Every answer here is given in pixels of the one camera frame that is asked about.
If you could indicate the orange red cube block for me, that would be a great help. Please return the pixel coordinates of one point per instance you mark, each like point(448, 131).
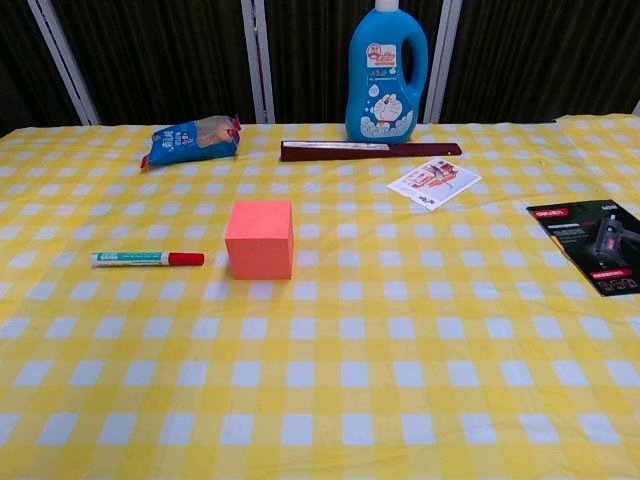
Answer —
point(259, 245)

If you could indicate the red capped white marker pen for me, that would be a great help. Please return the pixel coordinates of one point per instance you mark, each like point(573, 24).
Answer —
point(140, 258)

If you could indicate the yellow white checkered tablecloth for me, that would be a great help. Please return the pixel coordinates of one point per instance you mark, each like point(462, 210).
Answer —
point(350, 360)

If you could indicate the white printed postcard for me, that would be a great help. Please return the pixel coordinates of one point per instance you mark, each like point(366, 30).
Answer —
point(432, 182)

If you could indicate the blue detergent bottle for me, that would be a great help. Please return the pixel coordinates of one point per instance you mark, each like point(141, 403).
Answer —
point(372, 95)

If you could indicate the blue snack bag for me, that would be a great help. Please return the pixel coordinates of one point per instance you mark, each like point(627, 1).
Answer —
point(190, 142)

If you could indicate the black pleated curtain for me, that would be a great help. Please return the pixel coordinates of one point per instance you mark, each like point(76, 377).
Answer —
point(165, 55)

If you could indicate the black glue gun card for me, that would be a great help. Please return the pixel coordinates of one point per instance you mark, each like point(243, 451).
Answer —
point(595, 245)

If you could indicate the white metal frame post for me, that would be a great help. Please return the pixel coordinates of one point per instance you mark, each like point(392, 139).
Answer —
point(259, 60)
point(442, 60)
point(65, 60)

